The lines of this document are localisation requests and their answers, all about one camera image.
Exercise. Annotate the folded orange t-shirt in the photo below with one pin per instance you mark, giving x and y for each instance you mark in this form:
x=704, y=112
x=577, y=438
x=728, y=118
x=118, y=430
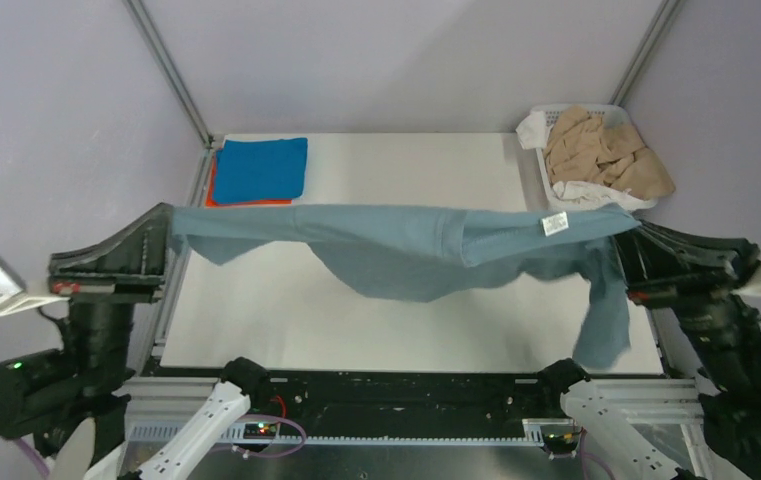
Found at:
x=211, y=203

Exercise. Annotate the right controller board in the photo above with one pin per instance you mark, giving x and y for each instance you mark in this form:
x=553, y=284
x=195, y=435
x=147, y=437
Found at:
x=562, y=445

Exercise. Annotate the right corner aluminium post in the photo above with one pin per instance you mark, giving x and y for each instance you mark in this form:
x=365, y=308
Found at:
x=660, y=25

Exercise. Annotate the left corner aluminium post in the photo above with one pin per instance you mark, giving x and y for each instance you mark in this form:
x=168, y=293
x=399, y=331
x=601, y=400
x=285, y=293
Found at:
x=153, y=40

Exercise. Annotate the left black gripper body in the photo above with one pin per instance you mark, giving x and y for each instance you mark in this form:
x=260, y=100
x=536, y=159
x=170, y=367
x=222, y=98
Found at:
x=109, y=289

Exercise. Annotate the left controller board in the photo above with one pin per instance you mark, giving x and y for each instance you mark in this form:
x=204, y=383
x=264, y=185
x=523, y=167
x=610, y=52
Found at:
x=259, y=431

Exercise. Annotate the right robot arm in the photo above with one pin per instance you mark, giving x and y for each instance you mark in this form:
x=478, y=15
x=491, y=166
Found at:
x=726, y=337

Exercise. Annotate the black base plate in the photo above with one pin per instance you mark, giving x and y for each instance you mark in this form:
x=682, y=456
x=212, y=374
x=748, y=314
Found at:
x=374, y=405

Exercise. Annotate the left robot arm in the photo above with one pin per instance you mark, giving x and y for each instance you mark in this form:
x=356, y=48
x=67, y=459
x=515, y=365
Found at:
x=58, y=395

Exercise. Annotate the aluminium frame rail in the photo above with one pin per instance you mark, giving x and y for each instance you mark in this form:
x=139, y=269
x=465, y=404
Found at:
x=160, y=406

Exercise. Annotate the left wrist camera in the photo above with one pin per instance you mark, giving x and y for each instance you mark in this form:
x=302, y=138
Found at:
x=18, y=295

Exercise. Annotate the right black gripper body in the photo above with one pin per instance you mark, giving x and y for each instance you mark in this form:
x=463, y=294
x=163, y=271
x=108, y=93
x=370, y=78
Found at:
x=687, y=299

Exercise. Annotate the beige crumpled t-shirt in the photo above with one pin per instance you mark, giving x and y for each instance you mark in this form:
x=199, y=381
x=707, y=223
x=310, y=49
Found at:
x=583, y=147

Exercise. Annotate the corner aluminium post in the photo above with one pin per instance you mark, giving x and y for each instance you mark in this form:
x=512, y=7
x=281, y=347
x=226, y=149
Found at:
x=153, y=40
x=660, y=25

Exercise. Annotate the white laundry basket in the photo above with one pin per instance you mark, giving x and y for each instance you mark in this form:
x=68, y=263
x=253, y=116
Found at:
x=580, y=196

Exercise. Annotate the grey-blue t-shirt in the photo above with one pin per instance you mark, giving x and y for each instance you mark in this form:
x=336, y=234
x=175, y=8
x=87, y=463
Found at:
x=421, y=254

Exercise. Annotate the folded blue t-shirt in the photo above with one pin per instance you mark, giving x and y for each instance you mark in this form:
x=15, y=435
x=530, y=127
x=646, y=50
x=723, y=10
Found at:
x=258, y=170

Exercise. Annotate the controller board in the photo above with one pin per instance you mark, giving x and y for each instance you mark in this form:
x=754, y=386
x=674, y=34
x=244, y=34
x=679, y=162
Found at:
x=259, y=431
x=562, y=445

